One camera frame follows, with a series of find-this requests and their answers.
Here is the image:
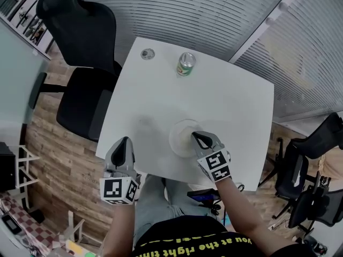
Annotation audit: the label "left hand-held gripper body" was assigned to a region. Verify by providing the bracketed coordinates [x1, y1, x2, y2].
[99, 161, 141, 206]

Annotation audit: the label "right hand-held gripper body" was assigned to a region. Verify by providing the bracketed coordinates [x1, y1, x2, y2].
[193, 142, 233, 183]

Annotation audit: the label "pale bun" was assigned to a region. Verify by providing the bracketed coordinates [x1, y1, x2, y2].
[178, 126, 197, 150]

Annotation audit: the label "white round plate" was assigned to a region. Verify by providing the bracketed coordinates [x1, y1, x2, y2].
[168, 119, 205, 159]

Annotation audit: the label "person's left forearm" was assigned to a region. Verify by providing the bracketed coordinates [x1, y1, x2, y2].
[107, 202, 137, 257]

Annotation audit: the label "person's right forearm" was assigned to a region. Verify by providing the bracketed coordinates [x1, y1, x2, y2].
[213, 178, 300, 257]

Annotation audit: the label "black device with blue screen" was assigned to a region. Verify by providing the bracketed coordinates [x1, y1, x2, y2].
[187, 188, 220, 202]

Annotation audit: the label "person's grey trousers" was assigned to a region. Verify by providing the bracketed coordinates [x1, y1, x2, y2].
[133, 173, 225, 248]

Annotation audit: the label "person's black printed t-shirt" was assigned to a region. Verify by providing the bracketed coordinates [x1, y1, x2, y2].
[130, 215, 332, 257]

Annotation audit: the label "green drink can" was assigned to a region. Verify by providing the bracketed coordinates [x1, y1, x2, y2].
[176, 52, 197, 78]

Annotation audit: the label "white metal rack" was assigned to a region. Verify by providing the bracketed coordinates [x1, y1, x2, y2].
[15, 144, 41, 211]

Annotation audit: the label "red checkered cloth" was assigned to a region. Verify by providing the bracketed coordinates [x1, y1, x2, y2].
[0, 191, 66, 254]

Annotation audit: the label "black mesh office chair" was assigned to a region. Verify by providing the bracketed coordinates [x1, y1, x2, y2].
[272, 185, 343, 237]
[258, 112, 343, 201]
[28, 0, 123, 143]

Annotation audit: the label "black box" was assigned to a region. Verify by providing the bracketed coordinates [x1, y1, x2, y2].
[0, 141, 17, 192]

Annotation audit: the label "small black screen device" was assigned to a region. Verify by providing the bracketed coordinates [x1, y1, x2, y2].
[1, 214, 21, 235]

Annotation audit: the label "row of framed pictures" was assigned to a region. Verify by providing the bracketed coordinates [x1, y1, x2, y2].
[0, 0, 56, 54]

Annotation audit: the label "dark door handle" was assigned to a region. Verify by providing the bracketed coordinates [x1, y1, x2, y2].
[27, 72, 48, 110]

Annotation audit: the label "round silver cable grommet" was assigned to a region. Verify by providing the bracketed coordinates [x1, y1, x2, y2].
[140, 48, 156, 61]

